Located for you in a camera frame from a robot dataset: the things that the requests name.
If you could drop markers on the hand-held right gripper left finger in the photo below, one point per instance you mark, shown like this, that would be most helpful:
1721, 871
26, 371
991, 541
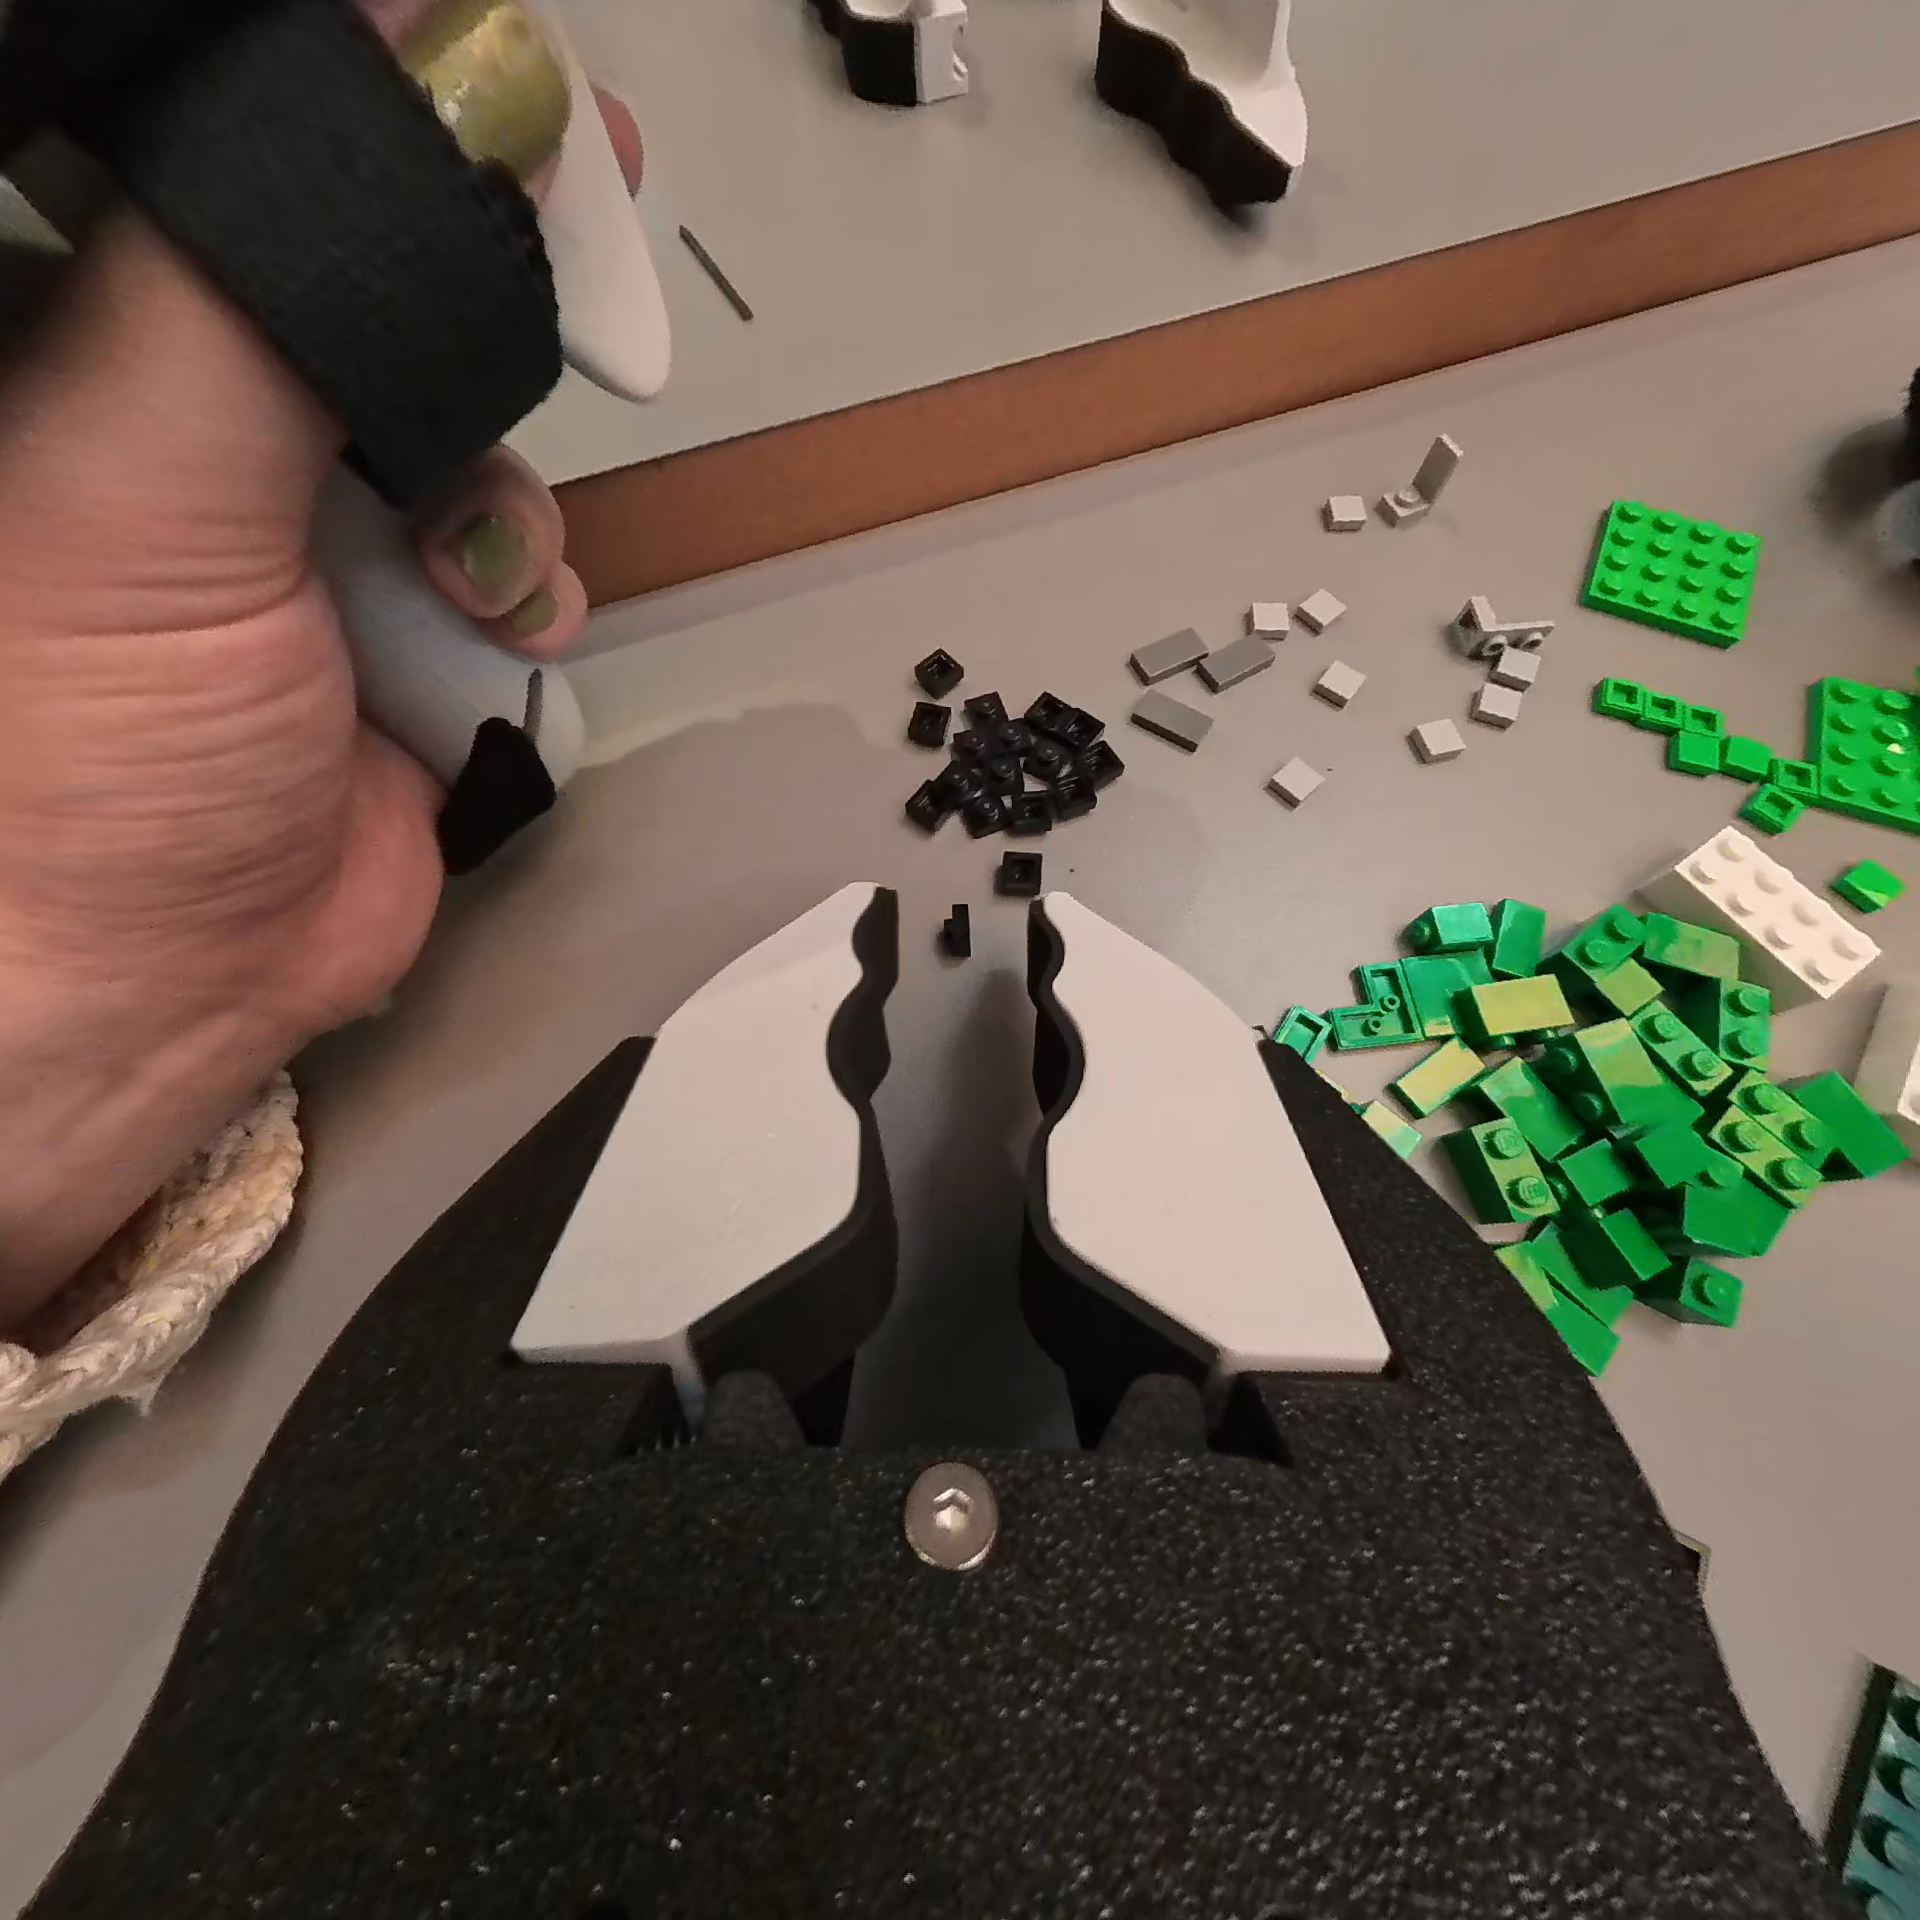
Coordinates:
705, 1171

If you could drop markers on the small metal pin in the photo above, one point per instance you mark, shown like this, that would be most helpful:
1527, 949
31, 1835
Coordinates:
717, 272

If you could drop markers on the scattered light grey lego pieces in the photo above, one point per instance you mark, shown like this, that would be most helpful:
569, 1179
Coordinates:
1238, 662

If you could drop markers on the white lego brick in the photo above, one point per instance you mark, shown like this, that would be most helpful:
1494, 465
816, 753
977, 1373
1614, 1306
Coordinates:
1763, 914
1898, 1059

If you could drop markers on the group of small green plates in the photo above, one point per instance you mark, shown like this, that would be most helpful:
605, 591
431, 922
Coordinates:
1704, 744

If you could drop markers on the pile of black lego pieces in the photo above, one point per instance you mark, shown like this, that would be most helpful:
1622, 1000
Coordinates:
1019, 751

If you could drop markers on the dark green lego plate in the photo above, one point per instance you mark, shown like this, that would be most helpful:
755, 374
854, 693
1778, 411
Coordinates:
1887, 1800

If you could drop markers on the black small lego plate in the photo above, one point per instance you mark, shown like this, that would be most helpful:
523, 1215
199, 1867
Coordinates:
957, 931

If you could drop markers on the bright green square lego plate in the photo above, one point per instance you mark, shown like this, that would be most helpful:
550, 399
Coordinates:
1673, 573

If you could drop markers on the pile of bright green pieces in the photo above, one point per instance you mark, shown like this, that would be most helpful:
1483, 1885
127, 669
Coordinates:
1622, 1110

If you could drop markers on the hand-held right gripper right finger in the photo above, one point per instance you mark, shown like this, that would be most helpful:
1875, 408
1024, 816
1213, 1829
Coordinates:
1200, 1184

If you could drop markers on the person's left hand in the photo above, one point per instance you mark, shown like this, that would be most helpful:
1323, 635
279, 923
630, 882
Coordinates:
181, 751

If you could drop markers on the bright green large lego plate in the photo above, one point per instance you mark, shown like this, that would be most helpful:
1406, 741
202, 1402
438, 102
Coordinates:
1875, 751

